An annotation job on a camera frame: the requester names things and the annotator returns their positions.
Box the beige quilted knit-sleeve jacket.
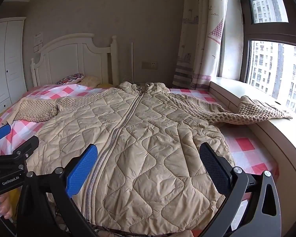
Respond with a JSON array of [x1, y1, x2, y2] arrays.
[[14, 81, 293, 235]]

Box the person's left hand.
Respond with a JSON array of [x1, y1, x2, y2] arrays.
[[0, 193, 13, 219]]

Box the red white checkered bed cover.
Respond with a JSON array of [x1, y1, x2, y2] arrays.
[[0, 83, 279, 237]]

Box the white wardrobe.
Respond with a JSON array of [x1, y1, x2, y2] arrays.
[[0, 17, 26, 113]]

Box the patterned round cushion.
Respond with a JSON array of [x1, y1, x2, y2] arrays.
[[55, 73, 84, 85]]

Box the white wooden headboard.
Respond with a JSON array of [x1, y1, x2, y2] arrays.
[[31, 33, 120, 87]]

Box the patterned window curtain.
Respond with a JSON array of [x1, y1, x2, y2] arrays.
[[172, 0, 228, 89]]

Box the dark framed window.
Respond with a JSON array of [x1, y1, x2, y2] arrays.
[[240, 0, 296, 114]]

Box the paper notice on wall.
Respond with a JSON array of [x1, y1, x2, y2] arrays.
[[34, 32, 44, 53]]

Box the wall power socket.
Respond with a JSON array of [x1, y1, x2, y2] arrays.
[[141, 61, 158, 70]]

